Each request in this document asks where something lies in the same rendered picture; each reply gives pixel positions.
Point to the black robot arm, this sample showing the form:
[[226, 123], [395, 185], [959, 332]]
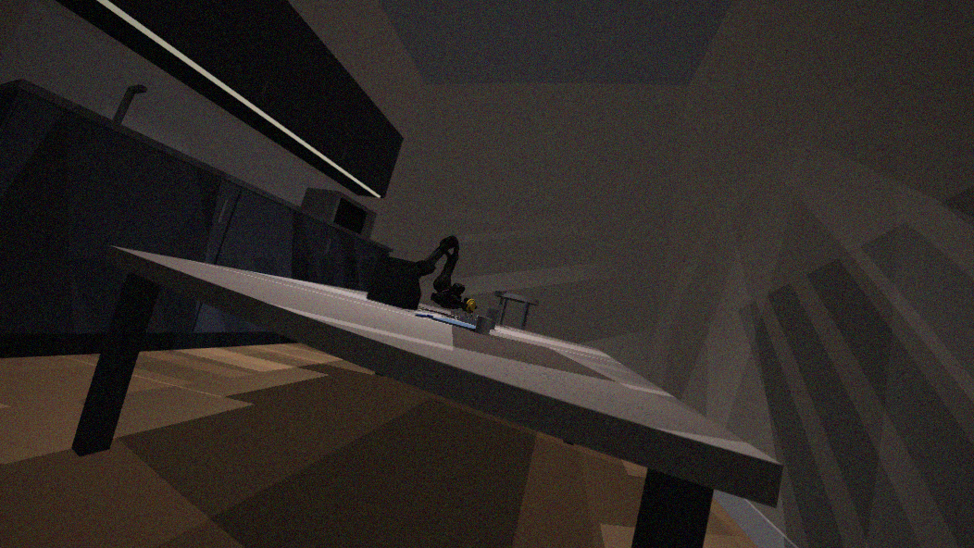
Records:
[[442, 282]]

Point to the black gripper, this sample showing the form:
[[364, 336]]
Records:
[[453, 302]]

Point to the grey dish rack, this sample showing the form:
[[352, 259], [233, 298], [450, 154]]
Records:
[[491, 313]]

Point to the blue square mat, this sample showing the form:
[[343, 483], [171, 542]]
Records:
[[455, 323]]

